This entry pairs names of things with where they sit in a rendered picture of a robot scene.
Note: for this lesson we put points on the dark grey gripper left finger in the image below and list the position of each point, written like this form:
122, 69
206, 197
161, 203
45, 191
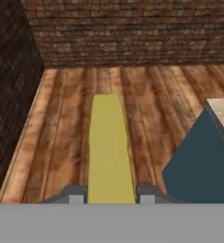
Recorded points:
72, 193

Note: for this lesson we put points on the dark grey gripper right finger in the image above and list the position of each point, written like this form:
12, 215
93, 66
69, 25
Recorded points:
149, 193

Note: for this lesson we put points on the dark teal cabinet with pale top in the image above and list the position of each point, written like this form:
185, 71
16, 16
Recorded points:
201, 161

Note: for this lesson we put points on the yellow butter stick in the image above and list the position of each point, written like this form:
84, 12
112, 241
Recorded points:
108, 152

